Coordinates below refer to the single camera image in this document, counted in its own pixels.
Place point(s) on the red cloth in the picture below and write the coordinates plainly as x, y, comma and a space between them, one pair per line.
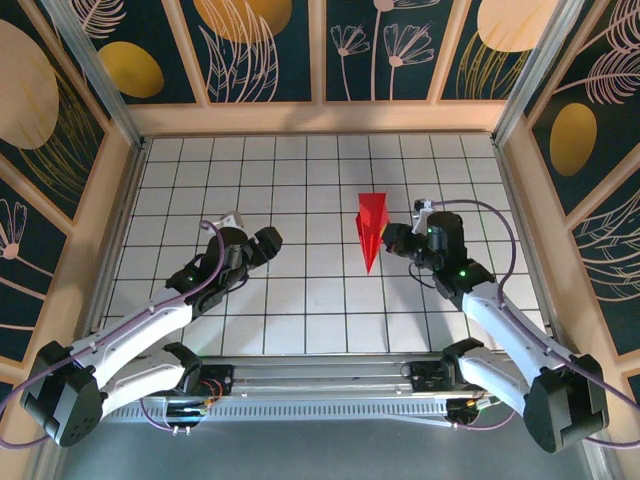
372, 220

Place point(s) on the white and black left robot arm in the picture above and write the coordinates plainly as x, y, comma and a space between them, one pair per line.
140, 325

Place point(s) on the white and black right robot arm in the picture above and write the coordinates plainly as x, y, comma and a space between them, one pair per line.
500, 320

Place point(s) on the grey translucent sheet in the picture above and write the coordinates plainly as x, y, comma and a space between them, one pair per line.
320, 450

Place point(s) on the cream disc yellow strands panel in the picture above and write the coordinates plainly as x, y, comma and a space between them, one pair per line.
30, 100
480, 75

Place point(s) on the orange disc white leaves panel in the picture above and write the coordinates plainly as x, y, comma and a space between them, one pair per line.
240, 50

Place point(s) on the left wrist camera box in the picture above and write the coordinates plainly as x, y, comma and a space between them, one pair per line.
227, 220

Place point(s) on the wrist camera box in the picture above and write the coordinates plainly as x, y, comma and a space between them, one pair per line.
422, 212
227, 220

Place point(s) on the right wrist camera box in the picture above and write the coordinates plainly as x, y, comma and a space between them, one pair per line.
422, 212

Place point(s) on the aluminium table side rail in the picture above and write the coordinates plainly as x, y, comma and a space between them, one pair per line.
517, 200
125, 200

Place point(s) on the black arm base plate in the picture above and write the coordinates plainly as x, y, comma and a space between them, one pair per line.
220, 380
425, 380

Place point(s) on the wide aluminium mounting rail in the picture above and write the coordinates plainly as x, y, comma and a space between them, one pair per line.
320, 375

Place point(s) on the white flowers wall panel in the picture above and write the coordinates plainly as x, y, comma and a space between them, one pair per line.
360, 75

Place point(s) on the yellow oval feather wall panel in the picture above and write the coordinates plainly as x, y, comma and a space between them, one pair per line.
575, 140
130, 70

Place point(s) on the white leaf outlines wall panel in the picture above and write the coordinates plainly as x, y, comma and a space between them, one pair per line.
615, 260

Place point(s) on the aluminium frame post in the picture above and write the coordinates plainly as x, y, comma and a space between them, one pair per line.
100, 75
532, 75

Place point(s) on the single white flower wall panel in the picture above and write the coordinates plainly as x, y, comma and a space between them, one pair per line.
25, 280

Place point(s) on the plain dark blue wall panel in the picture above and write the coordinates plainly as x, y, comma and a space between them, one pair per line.
635, 385
4, 415

